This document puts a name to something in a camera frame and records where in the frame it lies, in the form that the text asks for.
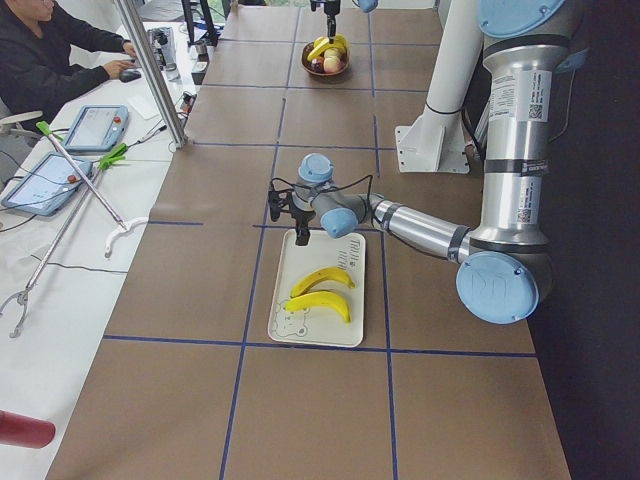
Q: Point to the pink white peach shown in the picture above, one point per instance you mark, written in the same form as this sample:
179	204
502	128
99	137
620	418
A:
332	65

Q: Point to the person in black jacket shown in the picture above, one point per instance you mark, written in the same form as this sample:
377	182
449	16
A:
36	42

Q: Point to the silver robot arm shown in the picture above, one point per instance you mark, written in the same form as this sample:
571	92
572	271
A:
492	81
365	6

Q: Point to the brown wicker basket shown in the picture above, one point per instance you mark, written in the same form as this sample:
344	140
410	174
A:
306	65

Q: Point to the silver aluminium frame post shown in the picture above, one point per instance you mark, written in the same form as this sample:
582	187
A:
155	79

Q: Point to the blue teach pendant far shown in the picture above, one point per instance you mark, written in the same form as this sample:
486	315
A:
97	129

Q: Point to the white bear tray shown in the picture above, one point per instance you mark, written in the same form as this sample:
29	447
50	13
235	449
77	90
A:
319	325

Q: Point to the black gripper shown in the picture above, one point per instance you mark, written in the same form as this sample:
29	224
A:
330	10
302	218

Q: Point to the red cylinder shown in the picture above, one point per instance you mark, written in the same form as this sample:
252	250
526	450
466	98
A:
24	431

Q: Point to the blue teach pendant near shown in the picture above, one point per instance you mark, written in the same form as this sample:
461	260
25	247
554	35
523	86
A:
47	187

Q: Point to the green handled reacher grabber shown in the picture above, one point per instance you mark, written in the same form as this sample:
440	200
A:
85	175

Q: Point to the black computer mouse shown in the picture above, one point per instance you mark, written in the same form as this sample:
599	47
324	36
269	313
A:
129	75

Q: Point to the yellow banana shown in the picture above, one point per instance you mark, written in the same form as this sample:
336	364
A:
340	43
335	274
321	298
319	46

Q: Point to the blue teach pendant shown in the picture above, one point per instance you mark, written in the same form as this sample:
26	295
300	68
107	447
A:
47	187
97	129

